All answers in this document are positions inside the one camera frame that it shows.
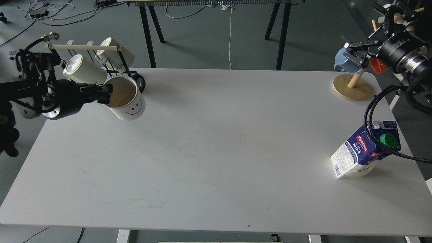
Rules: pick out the blue white milk carton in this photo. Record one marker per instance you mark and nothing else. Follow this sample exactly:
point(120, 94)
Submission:
point(358, 155)

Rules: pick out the black trestle table background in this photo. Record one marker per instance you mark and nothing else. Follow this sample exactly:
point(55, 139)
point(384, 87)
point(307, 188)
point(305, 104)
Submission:
point(211, 36)

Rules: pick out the white chair frame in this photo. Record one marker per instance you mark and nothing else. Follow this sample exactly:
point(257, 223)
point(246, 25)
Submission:
point(397, 94)

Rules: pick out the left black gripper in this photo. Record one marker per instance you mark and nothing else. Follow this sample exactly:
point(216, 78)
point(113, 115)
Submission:
point(68, 97)

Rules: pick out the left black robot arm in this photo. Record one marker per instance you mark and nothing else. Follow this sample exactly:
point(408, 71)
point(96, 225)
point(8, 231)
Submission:
point(38, 90)

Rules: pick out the black wire mug rack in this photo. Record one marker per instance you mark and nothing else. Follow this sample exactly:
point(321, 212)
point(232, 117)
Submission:
point(95, 48)

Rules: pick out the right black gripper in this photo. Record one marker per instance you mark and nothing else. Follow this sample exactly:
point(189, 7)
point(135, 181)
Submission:
point(393, 44)

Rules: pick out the white smiley face mug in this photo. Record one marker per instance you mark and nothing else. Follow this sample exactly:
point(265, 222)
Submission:
point(126, 101)

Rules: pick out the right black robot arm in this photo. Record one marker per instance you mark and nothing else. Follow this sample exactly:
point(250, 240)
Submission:
point(422, 29)

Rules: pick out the wooden mug tree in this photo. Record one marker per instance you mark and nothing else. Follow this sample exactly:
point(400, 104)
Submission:
point(352, 86)

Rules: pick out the white mug on rack rear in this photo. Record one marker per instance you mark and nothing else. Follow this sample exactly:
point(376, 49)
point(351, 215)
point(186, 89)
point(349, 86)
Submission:
point(114, 62)

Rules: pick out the blue mug on tree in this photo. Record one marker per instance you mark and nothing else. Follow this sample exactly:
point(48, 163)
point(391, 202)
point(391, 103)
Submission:
point(342, 63)

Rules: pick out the orange mug on tree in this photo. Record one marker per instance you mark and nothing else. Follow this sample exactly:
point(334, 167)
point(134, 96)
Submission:
point(377, 66)

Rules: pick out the white mug on rack front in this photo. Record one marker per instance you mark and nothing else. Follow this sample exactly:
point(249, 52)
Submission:
point(82, 70)

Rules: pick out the white mug on rack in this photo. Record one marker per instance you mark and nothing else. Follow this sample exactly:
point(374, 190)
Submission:
point(82, 70)
point(114, 62)

